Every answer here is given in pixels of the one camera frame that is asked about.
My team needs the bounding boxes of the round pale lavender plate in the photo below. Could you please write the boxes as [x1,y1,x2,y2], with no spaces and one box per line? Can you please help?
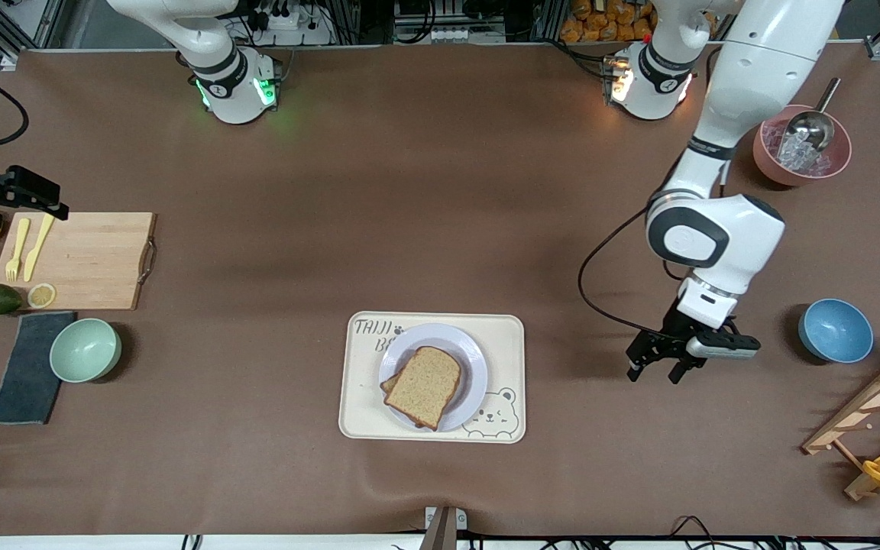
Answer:
[378,322,489,433]

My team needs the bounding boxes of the plain brown bread slice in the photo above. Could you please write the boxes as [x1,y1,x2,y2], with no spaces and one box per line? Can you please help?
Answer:
[384,346,462,431]

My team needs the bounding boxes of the yellow plastic knife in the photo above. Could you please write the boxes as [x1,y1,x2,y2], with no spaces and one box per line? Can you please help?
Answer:
[24,212,56,282]

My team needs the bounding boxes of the yellow plastic fork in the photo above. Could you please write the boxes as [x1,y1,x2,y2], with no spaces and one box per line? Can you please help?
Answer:
[5,218,31,283]

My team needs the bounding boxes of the wooden cutting board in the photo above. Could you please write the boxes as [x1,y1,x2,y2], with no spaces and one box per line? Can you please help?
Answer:
[0,212,158,311]

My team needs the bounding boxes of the cream bear print tray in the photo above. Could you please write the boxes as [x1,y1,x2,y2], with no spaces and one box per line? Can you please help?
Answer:
[338,312,526,445]

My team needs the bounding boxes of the mint green bowl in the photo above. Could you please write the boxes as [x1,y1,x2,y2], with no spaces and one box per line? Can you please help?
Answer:
[49,318,122,383]

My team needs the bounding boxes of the blue bowl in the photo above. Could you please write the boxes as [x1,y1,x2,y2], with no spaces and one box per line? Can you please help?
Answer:
[797,298,875,364]

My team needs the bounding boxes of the dark grey cloth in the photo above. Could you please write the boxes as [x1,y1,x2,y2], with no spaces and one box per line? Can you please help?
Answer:
[0,310,76,425]

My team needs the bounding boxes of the wooden rack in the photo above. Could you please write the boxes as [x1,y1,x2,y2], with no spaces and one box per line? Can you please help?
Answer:
[801,353,880,502]

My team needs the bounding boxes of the pink bowl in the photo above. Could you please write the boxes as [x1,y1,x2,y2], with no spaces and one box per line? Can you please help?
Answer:
[752,105,853,187]

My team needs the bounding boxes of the metal scoop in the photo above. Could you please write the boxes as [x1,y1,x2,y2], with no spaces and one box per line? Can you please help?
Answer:
[778,76,843,154]

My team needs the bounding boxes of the brown table mat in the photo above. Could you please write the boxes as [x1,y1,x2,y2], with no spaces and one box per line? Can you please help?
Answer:
[0,42,880,539]

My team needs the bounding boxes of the white power strip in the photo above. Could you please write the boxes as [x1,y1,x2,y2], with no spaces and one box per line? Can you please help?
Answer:
[253,8,334,47]
[429,27,506,44]

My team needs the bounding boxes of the orange snack pile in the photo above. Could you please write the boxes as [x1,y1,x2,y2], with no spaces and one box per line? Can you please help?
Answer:
[560,0,655,44]

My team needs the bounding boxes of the metal table edge bracket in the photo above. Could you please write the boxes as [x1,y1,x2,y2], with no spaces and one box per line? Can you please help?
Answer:
[419,506,468,550]

